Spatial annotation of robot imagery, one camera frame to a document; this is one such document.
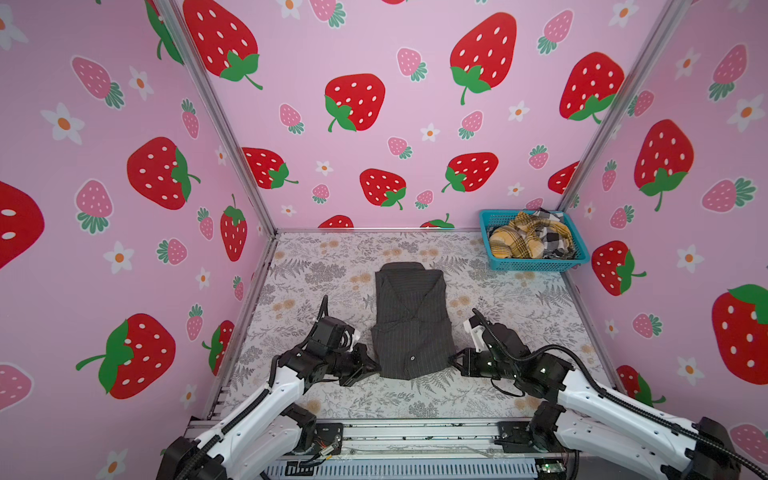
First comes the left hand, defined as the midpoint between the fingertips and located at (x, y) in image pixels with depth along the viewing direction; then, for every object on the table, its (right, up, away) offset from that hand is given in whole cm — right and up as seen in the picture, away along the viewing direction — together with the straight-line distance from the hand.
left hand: (382, 367), depth 76 cm
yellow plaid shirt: (+49, +36, +30) cm, 68 cm away
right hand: (+16, +2, -1) cm, 16 cm away
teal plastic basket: (+42, +44, +39) cm, 72 cm away
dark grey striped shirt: (+9, +6, +14) cm, 18 cm away
